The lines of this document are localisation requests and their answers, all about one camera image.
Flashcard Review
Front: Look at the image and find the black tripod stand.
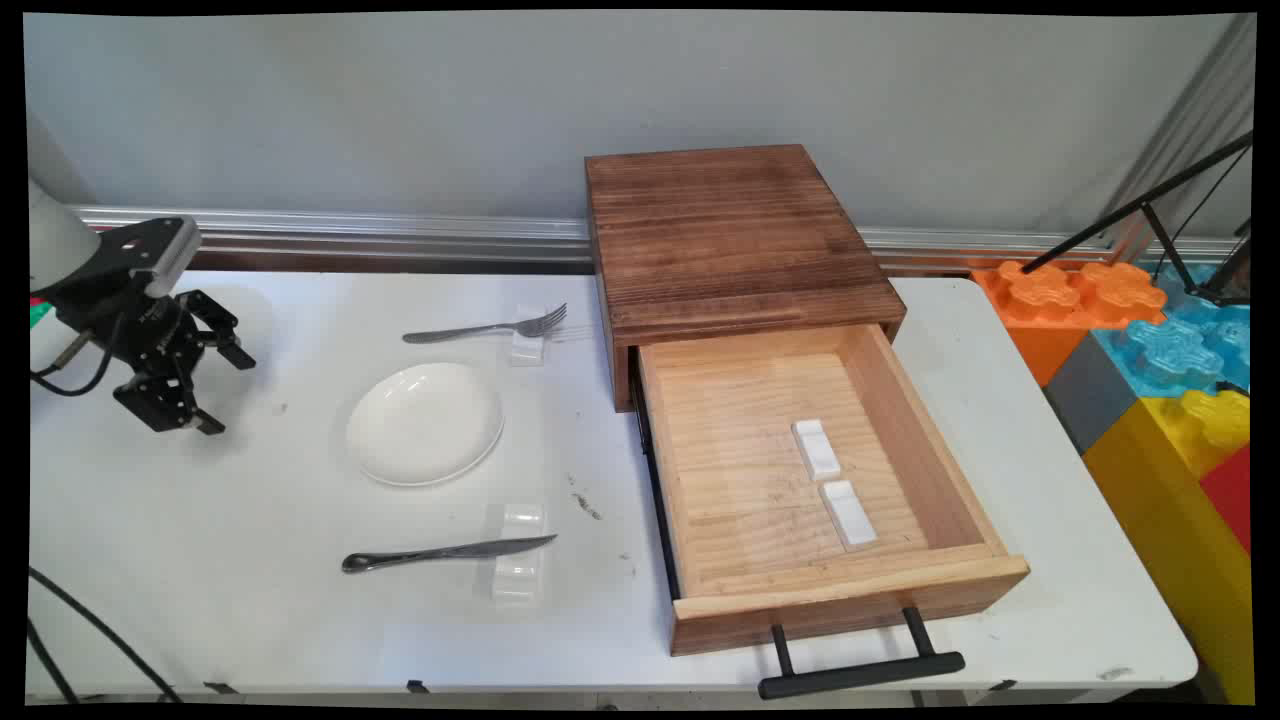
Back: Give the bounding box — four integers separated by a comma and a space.
1020, 130, 1254, 307

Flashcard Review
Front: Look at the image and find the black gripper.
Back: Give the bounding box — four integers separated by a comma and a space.
52, 288, 257, 437

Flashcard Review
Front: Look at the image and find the long white cutlery rest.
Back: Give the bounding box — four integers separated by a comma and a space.
490, 503, 546, 603

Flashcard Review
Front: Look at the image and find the black camera cable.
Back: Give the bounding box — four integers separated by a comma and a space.
28, 567, 183, 703

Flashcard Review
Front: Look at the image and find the blue plastic block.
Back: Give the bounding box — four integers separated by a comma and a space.
1090, 262, 1252, 399

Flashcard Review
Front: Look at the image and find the yellow plastic block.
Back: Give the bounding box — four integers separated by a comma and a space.
1083, 388, 1255, 706

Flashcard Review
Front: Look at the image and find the red plastic block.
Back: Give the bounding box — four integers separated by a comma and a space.
1198, 445, 1253, 556

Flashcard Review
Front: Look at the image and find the dark wooden cabinet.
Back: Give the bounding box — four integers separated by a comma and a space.
585, 143, 908, 413

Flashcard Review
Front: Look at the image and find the white round plate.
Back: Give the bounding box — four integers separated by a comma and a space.
346, 362, 505, 488

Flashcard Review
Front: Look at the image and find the aluminium wall rail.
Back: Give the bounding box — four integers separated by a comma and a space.
70, 205, 1246, 271

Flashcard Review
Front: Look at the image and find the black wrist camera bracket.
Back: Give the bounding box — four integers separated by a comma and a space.
58, 217, 202, 301

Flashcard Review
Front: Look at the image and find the black drawer slide rail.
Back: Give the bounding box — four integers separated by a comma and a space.
633, 395, 683, 601

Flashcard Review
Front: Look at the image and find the black drawer handle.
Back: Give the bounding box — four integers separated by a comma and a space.
757, 606, 967, 701

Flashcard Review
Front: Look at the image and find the white rest block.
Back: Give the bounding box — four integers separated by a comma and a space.
819, 479, 879, 552
791, 418, 843, 482

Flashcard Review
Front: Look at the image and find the small white cutlery rest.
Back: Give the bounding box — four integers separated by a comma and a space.
508, 305, 551, 368

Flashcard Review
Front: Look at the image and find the steel table knife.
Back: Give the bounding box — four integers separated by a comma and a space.
342, 534, 559, 574

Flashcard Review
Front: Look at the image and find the steel fork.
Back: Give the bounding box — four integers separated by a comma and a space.
402, 303, 568, 345

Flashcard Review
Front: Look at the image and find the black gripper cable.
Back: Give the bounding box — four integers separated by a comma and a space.
28, 318, 126, 703

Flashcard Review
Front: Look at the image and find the orange plastic block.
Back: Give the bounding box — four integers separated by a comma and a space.
972, 260, 1168, 387

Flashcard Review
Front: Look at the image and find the light wooden drawer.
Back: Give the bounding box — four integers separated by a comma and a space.
637, 322, 1031, 658

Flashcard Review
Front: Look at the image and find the grey plastic block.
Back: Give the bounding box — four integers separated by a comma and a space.
1043, 335, 1142, 456

